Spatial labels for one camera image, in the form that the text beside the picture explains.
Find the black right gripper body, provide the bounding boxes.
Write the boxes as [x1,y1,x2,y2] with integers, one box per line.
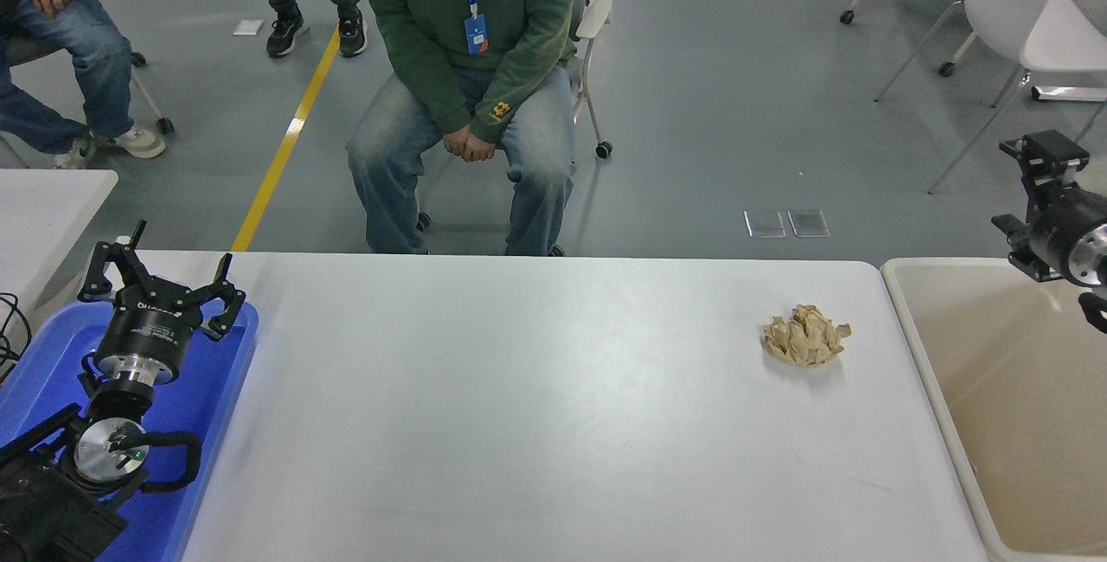
[1025,184,1107,274]

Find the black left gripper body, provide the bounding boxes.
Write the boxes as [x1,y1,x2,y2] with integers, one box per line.
[95,284,208,373]

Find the person's right hand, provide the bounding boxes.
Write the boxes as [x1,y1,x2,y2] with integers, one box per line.
[442,124,483,161]

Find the white metal floor foot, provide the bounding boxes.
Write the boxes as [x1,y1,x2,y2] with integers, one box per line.
[1029,85,1107,103]

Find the blue plastic tray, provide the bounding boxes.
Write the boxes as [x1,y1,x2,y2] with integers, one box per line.
[0,298,260,562]

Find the white side table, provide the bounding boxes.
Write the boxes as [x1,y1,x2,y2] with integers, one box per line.
[0,168,119,347]

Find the large pale plastic bin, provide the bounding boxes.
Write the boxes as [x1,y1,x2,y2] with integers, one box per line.
[880,259,1107,562]

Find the seated person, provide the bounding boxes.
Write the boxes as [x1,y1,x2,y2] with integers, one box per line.
[346,0,578,256]
[0,0,167,169]

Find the crumpled tan paper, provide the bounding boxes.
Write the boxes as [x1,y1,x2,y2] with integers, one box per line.
[762,303,853,367]

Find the white chair with casters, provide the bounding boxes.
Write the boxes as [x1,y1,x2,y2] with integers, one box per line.
[415,0,614,257]

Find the black cables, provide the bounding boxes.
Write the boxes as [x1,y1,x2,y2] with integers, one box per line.
[0,290,34,381]

